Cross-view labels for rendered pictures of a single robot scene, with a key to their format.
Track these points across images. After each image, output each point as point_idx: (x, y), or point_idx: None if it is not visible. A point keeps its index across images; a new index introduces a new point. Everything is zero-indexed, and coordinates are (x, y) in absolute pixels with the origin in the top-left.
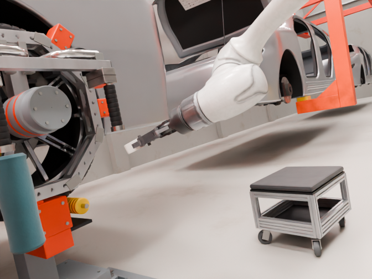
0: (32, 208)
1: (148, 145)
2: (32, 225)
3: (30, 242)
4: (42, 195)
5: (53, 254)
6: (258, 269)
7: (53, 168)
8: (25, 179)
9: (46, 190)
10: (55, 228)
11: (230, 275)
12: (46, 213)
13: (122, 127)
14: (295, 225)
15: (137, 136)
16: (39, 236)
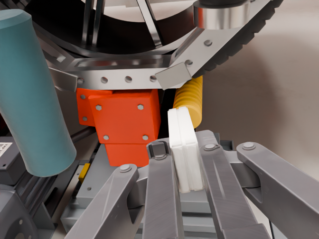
0: (29, 126)
1: (207, 197)
2: (32, 148)
3: (31, 167)
4: (109, 83)
5: (120, 165)
6: None
7: (192, 19)
8: (7, 78)
9: (116, 77)
10: (125, 137)
11: None
12: (110, 113)
13: (220, 17)
14: None
15: (149, 144)
16: (45, 165)
